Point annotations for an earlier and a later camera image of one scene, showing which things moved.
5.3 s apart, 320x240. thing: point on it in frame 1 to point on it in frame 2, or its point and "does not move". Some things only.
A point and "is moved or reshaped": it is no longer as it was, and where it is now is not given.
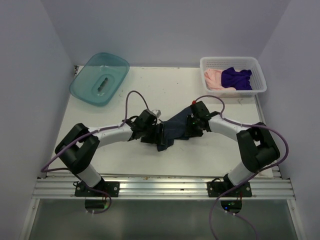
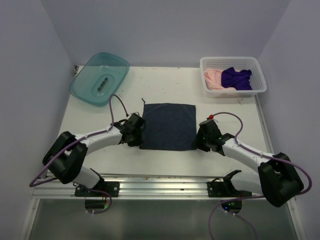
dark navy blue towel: [174, 128] is moved or reshaped
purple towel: [239, 80] does not move
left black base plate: [112, 188] does not move
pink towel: [213, 80] does not move
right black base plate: [216, 188] does not move
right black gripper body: [193, 128] to [202, 142]
